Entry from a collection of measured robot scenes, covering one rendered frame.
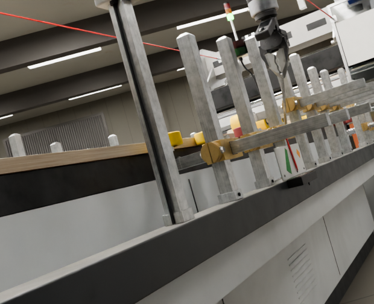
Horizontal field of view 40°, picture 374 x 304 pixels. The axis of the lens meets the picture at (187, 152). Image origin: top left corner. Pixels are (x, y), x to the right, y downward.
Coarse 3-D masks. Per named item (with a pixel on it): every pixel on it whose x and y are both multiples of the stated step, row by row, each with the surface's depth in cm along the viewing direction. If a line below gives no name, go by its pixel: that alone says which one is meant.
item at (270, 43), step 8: (256, 16) 160; (264, 16) 159; (272, 16) 162; (272, 32) 158; (280, 32) 157; (264, 40) 160; (272, 40) 159; (280, 40) 157; (288, 40) 164; (264, 48) 160; (272, 48) 160
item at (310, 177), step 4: (312, 172) 157; (304, 176) 148; (308, 176) 152; (312, 176) 156; (316, 176) 160; (288, 180) 148; (292, 180) 147; (296, 180) 146; (300, 180) 146; (304, 180) 147; (308, 180) 151; (288, 184) 148; (292, 184) 147; (296, 184) 146; (300, 184) 146; (304, 184) 146
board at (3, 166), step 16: (128, 144) 125; (144, 144) 131; (192, 144) 155; (0, 160) 90; (16, 160) 93; (32, 160) 96; (48, 160) 100; (64, 160) 104; (80, 160) 108; (96, 160) 114
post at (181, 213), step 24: (120, 0) 99; (120, 24) 99; (120, 48) 100; (144, 72) 99; (144, 96) 98; (144, 120) 98; (168, 144) 100; (168, 168) 97; (168, 192) 98; (168, 216) 97; (192, 216) 99
